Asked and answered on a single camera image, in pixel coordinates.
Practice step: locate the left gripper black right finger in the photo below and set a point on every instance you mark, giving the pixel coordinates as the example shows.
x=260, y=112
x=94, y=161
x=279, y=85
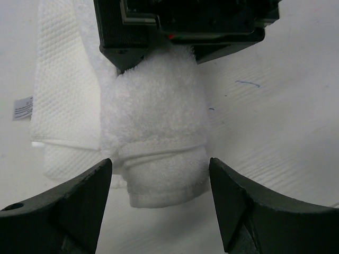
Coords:
x=255, y=219

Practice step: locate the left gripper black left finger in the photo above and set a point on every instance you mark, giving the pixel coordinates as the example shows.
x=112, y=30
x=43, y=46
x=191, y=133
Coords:
x=64, y=219

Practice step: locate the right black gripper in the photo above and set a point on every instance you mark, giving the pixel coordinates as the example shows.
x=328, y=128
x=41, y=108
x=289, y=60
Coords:
x=214, y=29

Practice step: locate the white towel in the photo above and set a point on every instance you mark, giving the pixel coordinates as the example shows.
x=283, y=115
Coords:
x=151, y=120

